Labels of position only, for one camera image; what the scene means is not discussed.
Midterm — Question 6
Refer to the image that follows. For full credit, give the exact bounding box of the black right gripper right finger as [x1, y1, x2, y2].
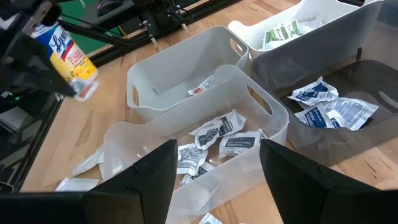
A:
[259, 139, 340, 224]

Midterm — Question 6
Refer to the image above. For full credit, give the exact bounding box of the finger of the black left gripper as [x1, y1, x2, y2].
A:
[34, 68, 78, 98]

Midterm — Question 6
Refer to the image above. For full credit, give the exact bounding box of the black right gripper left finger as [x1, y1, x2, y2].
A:
[91, 139, 179, 224]

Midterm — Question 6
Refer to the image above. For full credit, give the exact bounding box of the red and white packet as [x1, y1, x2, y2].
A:
[73, 77, 100, 103]
[188, 74, 221, 96]

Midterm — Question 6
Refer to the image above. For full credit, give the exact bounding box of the long white paper packet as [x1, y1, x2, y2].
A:
[298, 16, 324, 35]
[55, 177, 100, 192]

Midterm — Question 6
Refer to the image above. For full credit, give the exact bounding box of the white wipes tub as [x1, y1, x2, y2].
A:
[30, 21, 100, 85]

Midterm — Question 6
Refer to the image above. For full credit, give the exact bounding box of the clear plastic bin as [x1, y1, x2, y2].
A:
[102, 64, 290, 224]

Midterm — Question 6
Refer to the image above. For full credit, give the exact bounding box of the dark brown plastic bin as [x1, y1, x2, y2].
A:
[250, 0, 398, 167]

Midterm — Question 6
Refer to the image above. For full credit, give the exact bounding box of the grey desk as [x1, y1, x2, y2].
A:
[60, 0, 125, 55]

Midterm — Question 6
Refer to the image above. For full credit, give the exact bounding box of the black computer mouse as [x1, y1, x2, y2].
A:
[96, 0, 124, 17]

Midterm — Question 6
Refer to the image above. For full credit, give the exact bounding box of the grey plastic bin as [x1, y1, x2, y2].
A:
[126, 26, 250, 124]

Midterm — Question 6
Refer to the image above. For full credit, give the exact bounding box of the white plastic bin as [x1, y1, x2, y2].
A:
[228, 0, 385, 60]

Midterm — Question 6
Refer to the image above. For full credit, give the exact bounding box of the green printed packet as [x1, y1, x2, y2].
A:
[262, 19, 302, 48]

